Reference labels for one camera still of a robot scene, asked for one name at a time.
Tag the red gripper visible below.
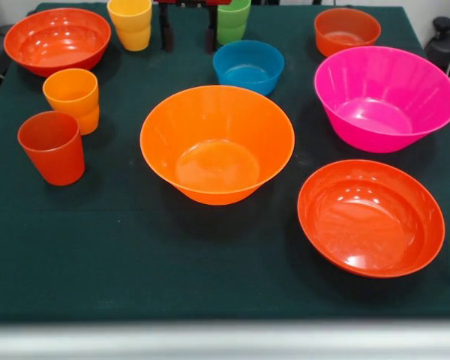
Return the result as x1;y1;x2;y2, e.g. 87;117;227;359
153;0;232;53

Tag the large orange bowl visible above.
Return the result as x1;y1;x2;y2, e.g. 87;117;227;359
139;85;296;206

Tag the orange cup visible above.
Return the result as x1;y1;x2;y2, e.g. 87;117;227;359
42;68;100;137

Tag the small red bowl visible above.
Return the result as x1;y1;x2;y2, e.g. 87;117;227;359
313;7;382;58

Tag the large pink bowl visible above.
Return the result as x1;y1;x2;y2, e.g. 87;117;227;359
313;46;450;154

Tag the green cup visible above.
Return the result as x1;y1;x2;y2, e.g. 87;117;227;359
216;0;252;46

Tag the yellow cup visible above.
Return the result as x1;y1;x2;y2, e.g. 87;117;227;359
106;0;153;53

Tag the blue bowl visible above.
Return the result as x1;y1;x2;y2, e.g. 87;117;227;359
212;40;285;97

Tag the large red bowl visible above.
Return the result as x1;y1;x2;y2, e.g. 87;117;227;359
3;7;112;79
297;159;446;279

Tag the red cup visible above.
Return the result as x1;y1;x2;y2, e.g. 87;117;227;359
17;110;86;187

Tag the dark green table cloth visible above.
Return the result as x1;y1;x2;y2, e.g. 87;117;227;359
0;2;450;323

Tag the black round device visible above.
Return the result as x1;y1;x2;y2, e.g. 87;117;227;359
423;16;450;82

